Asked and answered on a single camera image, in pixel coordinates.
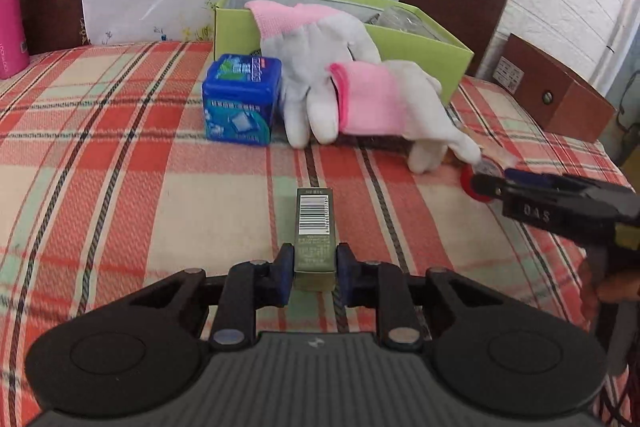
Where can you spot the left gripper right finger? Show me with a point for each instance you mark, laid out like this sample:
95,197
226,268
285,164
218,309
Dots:
383,288

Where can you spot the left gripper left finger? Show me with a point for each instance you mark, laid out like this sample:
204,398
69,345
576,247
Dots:
249,287

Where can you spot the green small carton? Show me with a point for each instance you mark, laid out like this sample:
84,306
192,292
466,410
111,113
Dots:
315,242

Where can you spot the red tape roll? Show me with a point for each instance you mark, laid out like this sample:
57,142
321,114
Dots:
484,166

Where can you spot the blue wet wipes pack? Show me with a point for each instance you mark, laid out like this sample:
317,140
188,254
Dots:
240,96

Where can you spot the white pink glove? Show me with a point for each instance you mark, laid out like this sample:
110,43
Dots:
307,39
397,98

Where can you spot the clear plastic cup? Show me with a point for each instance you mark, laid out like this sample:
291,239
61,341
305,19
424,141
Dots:
406,21

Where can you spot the person's right hand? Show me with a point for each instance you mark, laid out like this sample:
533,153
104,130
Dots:
616,288

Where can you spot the brown cardboard box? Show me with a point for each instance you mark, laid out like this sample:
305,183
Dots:
557,98

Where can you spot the plaid bed sheet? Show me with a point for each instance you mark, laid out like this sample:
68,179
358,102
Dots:
108,184

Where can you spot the light green open box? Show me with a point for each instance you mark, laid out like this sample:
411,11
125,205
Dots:
440,53

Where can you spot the pink thermos bottle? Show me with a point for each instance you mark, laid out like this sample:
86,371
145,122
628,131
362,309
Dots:
13,47

